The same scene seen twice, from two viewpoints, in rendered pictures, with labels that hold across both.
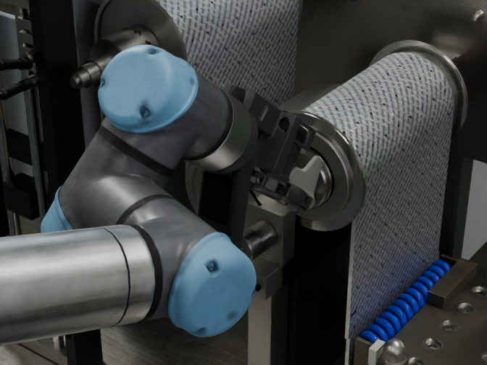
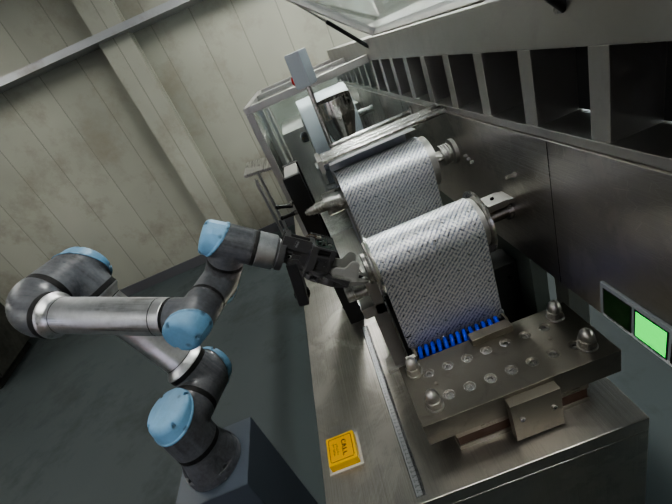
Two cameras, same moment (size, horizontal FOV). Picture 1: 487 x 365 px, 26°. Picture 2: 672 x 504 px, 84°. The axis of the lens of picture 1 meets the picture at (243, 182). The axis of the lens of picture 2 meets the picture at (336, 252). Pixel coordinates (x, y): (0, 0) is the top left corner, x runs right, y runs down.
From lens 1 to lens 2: 0.88 m
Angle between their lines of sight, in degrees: 49
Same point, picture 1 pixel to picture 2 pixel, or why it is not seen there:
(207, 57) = (362, 201)
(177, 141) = (222, 261)
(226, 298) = (180, 338)
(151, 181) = (215, 276)
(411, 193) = (449, 281)
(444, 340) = (456, 365)
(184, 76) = (213, 235)
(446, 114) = (475, 237)
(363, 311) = (419, 336)
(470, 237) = not seen: outside the picture
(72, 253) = (128, 309)
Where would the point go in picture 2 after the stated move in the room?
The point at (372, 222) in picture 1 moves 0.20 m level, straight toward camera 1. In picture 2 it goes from (408, 295) to (340, 354)
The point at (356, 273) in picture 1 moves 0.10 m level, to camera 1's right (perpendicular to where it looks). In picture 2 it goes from (402, 318) to (440, 331)
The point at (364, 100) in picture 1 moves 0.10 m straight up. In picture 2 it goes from (404, 230) to (391, 189)
